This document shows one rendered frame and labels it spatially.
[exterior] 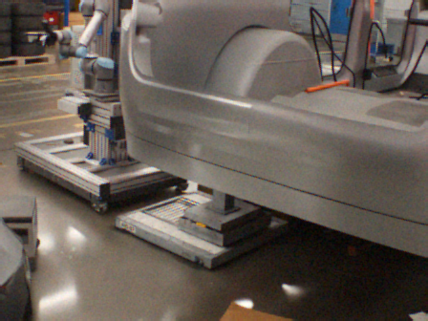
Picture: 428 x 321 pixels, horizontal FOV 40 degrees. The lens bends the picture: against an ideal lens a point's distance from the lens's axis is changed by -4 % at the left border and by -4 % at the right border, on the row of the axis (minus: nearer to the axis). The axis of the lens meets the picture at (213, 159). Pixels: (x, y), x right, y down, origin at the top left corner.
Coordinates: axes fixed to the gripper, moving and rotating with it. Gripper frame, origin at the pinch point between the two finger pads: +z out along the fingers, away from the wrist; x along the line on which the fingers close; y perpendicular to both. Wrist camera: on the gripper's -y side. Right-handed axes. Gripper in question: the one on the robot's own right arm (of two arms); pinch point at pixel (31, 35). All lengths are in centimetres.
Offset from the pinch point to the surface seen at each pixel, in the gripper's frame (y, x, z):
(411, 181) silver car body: -17, -251, 80
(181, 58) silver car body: -15, -118, 9
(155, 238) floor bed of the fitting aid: 105, -102, -17
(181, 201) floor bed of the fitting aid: 108, -81, -78
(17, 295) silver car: -37, -231, 222
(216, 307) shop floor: 101, -170, 25
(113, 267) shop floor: 111, -100, 22
